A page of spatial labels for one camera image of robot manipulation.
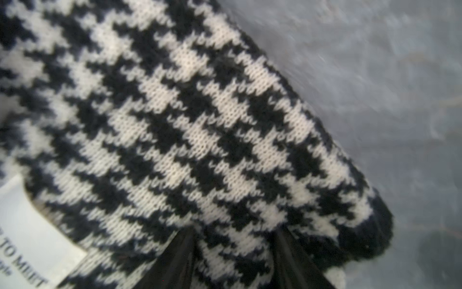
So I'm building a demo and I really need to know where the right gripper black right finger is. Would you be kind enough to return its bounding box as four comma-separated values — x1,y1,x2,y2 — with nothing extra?
273,226,334,289

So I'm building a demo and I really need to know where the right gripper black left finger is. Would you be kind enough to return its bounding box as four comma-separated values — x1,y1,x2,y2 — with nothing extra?
134,227,196,289

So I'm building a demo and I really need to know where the black white houndstooth scarf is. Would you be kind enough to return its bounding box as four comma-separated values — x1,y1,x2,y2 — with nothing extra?
1,1,393,289

